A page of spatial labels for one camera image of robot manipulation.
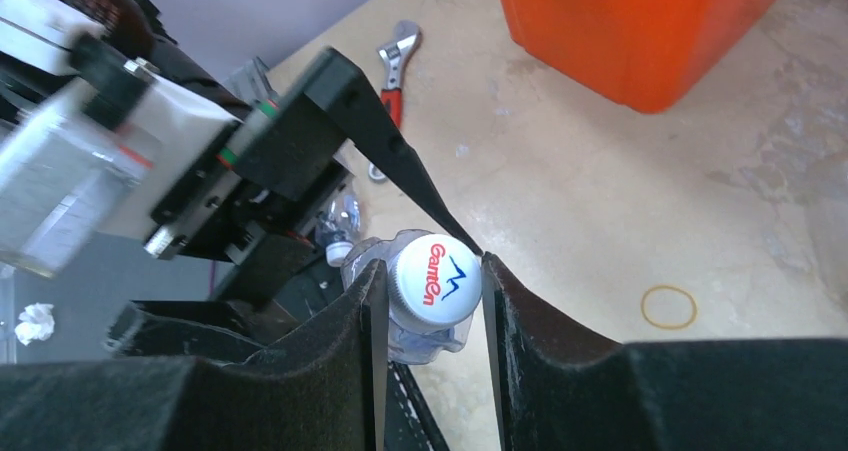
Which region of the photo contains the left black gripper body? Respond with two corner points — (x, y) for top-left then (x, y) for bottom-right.
(145, 90), (348, 303)

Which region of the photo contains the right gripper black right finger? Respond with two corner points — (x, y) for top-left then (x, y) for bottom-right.
(482, 254), (847, 450)

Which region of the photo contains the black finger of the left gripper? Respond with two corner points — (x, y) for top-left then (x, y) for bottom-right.
(105, 300), (299, 362)
(284, 47), (483, 255)

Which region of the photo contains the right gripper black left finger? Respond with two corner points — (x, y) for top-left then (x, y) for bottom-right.
(1, 260), (388, 450)

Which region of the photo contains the crushed bottle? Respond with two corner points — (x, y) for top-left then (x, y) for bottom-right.
(314, 191), (361, 268)

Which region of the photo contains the small clear bottle white cap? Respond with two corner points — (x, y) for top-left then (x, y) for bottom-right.
(341, 229), (483, 365)

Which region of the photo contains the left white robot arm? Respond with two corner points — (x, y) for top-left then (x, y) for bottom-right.
(1, 0), (482, 365)

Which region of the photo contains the orange plastic bin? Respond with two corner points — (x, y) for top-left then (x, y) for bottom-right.
(500, 0), (776, 114)

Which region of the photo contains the rubber band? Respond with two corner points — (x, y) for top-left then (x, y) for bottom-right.
(640, 284), (699, 331)

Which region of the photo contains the crumpled white paper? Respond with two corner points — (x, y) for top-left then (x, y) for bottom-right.
(14, 303), (55, 346)

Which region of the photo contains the red handle adjustable wrench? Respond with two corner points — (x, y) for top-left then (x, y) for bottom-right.
(367, 19), (424, 184)

